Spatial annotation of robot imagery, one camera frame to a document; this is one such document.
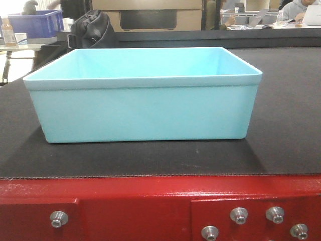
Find black conveyor belt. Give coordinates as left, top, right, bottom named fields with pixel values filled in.
left=1, top=47, right=320, bottom=179

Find blue crate on table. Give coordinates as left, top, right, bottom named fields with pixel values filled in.
left=9, top=10, right=64, bottom=38

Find orange drink bottle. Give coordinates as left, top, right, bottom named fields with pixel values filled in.
left=1, top=16, right=17, bottom=47

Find silver bolt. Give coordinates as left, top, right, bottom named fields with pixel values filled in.
left=201, top=225, right=219, bottom=241
left=290, top=223, right=308, bottom=240
left=50, top=211, right=69, bottom=228
left=230, top=207, right=248, bottom=225
left=266, top=206, right=284, bottom=224

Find silver bolt lower right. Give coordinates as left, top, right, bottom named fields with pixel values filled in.
left=290, top=223, right=308, bottom=240

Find seated person olive sweater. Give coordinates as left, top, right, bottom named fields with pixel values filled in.
left=205, top=1, right=236, bottom=31

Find silver bolt lower middle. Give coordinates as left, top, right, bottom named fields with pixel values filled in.
left=201, top=225, right=219, bottom=241

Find seated person grey hoodie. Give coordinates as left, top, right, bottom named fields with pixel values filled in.
left=282, top=0, right=320, bottom=22

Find red conveyor frame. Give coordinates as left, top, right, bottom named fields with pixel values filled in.
left=1, top=174, right=320, bottom=240

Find cardboard box with black panel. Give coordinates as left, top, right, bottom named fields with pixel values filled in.
left=92, top=0, right=205, bottom=32

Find black shoulder bag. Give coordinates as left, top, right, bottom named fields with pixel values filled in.
left=32, top=9, right=116, bottom=71

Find light blue plastic bin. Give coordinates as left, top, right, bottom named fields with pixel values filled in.
left=23, top=47, right=262, bottom=143

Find silver bolt far left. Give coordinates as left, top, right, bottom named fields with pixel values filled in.
left=50, top=211, right=69, bottom=228

